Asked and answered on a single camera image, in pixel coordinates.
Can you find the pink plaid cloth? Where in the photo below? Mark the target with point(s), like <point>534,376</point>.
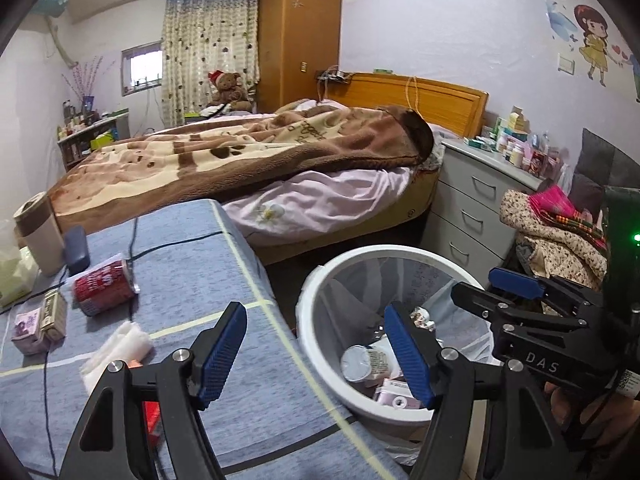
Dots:
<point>555,200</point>

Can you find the wooden wardrobe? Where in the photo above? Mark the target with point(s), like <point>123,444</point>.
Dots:
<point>300,35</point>

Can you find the small window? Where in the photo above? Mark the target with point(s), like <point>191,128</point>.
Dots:
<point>142,67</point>

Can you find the blue flower wall sticker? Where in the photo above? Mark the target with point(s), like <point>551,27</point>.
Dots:
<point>560,17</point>

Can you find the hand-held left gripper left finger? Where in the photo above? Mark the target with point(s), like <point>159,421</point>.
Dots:
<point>220,355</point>

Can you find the purple small box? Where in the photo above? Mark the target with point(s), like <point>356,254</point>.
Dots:
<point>27,330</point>

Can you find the power strip with plugs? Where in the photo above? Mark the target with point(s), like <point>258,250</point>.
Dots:
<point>340,76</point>

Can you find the decorative branches in vase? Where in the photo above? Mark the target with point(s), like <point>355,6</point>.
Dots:
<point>82,80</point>

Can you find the teddy bear with red hat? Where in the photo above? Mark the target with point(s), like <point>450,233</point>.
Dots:
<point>227,90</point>

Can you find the pink small carton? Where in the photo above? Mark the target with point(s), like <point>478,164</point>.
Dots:
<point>395,399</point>

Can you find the dark blue glasses case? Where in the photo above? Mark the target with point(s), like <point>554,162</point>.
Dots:
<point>77,252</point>

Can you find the cartoon girl wall sticker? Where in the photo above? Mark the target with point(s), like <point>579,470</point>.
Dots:
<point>595,35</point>

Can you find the person's right hand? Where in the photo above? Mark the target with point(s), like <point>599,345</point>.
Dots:
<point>610,417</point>

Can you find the pale pink bedsheet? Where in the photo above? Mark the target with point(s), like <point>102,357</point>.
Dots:
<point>325,200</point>

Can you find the wooden bed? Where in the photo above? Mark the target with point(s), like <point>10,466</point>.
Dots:
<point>400,95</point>

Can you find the red soda can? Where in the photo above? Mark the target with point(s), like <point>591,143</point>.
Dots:
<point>100,287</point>

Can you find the group of bottles on desk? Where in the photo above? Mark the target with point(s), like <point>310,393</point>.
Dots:
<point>72,120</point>

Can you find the white and brown insulated mug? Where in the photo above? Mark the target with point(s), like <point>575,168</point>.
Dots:
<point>42,245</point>

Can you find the white plastic bottle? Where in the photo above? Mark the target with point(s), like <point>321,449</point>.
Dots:
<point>357,364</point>

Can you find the floral padded jacket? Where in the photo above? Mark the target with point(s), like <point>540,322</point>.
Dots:
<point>550,250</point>

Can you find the covered wall air conditioner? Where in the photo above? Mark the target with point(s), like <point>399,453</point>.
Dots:
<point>52,0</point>

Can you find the dark grey chair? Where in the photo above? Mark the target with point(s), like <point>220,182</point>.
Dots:
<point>595,155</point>

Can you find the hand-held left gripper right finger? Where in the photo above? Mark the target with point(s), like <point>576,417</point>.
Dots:
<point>407,355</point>

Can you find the patterned window curtain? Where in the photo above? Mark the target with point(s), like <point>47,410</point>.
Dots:
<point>210,50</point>

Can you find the grey drawer nightstand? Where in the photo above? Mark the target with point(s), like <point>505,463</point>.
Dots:
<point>470,195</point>

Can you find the translucent bin liner bag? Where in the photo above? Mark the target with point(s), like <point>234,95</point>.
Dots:
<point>350,285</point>

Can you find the white round bin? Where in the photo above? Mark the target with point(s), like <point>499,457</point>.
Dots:
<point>320,345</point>

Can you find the brown printed blanket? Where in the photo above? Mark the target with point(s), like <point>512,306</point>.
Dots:
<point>225,160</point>

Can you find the red medicine box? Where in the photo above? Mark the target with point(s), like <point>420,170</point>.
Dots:
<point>151,420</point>

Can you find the small white desk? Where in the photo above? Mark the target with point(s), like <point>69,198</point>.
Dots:
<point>75,142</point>

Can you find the yellow tissue pack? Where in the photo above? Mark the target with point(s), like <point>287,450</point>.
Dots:
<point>15,275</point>

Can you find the white wall switch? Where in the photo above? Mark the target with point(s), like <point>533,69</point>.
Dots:
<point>566,64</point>

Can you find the clear plastic wrapper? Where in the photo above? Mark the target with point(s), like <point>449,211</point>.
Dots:
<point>422,317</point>

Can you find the beige small box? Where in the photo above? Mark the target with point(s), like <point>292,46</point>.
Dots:
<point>52,315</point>

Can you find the green box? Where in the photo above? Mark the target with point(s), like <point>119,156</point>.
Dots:
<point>102,139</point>

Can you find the blue plaid tablecloth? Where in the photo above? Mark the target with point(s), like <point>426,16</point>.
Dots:
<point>225,270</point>

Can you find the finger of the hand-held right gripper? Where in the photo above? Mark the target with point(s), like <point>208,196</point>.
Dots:
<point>517,283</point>
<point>480,300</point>

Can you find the group of medicine boxes and bottles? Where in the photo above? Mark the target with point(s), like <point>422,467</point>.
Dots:
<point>515,145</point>

